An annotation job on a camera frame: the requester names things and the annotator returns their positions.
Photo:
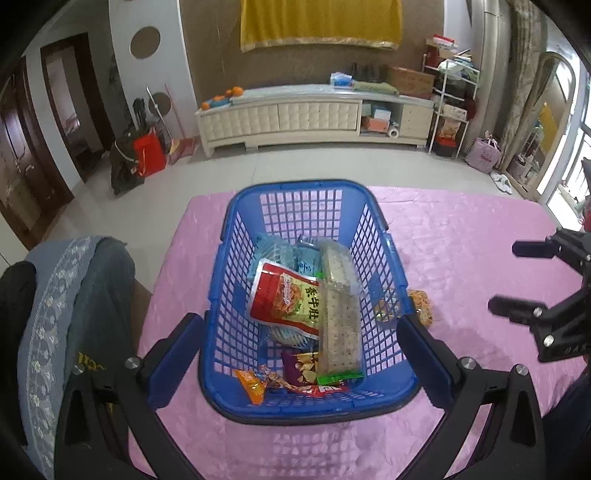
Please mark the yellow orange snack packet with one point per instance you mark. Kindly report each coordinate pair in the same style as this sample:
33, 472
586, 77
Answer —
422, 307

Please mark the black bag on floor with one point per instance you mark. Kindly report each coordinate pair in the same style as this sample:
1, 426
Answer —
124, 164

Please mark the red orange snack packet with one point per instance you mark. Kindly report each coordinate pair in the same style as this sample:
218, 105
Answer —
319, 391

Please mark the blue plastic basket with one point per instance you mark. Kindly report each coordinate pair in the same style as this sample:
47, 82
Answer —
348, 213

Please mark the cream TV cabinet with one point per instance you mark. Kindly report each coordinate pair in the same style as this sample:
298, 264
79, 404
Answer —
312, 114

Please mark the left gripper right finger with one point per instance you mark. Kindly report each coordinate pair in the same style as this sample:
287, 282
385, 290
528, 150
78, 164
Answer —
435, 365

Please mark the white metal shelf rack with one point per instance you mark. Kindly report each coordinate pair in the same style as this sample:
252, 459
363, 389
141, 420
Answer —
455, 87

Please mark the red gift bag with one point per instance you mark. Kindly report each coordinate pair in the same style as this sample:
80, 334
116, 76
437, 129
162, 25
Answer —
149, 153

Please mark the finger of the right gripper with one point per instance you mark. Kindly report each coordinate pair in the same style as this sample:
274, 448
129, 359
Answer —
535, 249
519, 311

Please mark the pink bag on floor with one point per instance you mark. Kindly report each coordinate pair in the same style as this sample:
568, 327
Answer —
484, 154

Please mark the folded green cloth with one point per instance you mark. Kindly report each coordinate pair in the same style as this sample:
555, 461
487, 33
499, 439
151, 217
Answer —
375, 87

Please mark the pink quilted table cover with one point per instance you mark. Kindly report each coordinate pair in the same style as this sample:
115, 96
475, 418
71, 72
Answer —
455, 247

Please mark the patterned curtain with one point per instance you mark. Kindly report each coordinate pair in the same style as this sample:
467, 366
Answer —
528, 43

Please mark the blue tissue box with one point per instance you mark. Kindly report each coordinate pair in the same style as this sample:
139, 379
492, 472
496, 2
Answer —
341, 80

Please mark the oranges on blue plate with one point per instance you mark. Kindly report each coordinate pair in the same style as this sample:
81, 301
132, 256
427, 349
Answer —
223, 99

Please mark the tall standing air conditioner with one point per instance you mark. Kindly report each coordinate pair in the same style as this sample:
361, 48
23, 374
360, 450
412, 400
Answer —
491, 27

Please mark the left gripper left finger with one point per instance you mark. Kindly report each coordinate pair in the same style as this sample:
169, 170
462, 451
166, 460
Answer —
166, 363

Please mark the purple yellow cracker bag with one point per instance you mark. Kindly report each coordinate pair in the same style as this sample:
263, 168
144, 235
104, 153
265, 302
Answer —
300, 368

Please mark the cardboard box on cabinet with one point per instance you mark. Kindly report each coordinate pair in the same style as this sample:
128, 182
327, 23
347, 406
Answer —
410, 82

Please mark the red beef snack pouch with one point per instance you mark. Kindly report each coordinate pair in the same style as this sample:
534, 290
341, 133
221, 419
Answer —
280, 297

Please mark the long cracker pack green ends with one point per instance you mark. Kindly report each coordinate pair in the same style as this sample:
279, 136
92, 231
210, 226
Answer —
340, 353

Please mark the clear cracker pack white strip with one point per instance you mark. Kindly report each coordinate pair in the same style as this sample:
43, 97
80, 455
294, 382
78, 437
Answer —
338, 267

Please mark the large clear blue-striped bag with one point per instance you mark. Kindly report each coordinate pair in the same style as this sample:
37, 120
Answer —
282, 252

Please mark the orange snack bar wrapper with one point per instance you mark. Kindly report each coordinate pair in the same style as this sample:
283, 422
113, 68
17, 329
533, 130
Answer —
255, 383

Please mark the white slippers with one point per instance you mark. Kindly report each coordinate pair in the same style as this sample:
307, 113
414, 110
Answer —
502, 182

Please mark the yellow cloth over TV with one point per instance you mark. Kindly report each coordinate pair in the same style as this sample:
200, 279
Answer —
276, 23

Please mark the arched standing mirror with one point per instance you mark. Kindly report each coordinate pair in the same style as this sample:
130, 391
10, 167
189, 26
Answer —
543, 125

